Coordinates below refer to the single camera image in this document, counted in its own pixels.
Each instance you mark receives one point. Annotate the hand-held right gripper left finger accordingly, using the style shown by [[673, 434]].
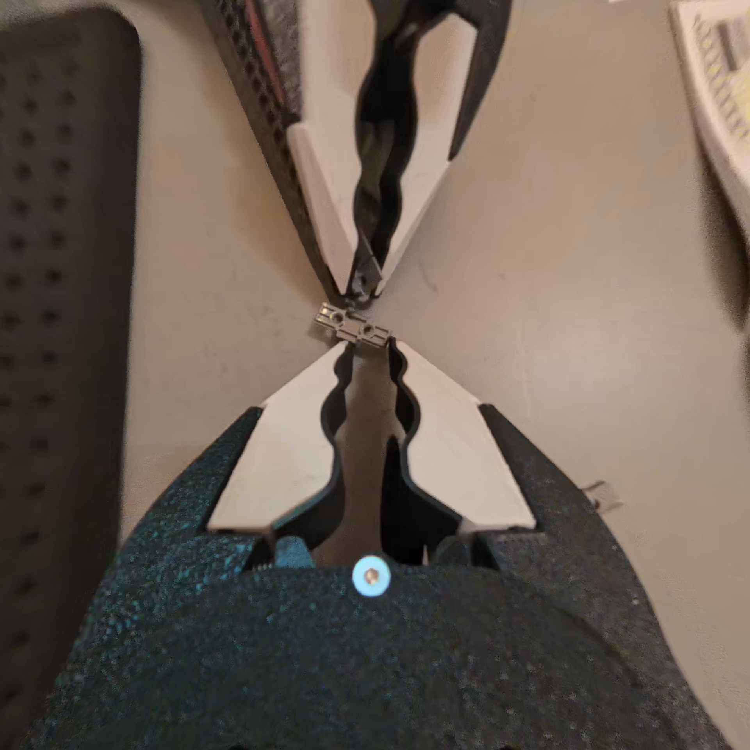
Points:
[[275, 463]]

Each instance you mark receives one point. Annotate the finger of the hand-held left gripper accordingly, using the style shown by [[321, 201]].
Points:
[[328, 117], [439, 117]]

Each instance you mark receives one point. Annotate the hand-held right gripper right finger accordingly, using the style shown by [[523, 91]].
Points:
[[469, 463]]

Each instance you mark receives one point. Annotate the pile of grey links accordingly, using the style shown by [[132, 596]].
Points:
[[603, 495]]

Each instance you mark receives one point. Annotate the single grey track link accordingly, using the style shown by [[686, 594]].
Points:
[[354, 328]]

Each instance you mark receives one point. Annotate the grey desk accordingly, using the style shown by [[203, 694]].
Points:
[[556, 293]]

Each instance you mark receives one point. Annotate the open instruction booklet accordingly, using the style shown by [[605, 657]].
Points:
[[715, 70]]

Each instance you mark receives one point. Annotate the black perforated pad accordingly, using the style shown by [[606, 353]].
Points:
[[58, 293]]

